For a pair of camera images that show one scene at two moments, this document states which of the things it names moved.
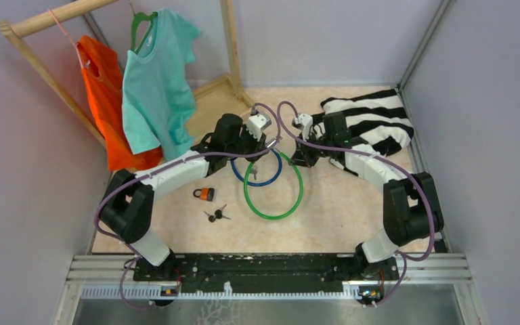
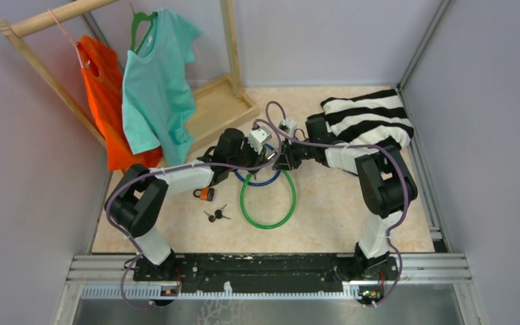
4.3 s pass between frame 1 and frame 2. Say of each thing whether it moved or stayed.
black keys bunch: stayed
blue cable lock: stayed
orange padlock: stayed
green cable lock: moved
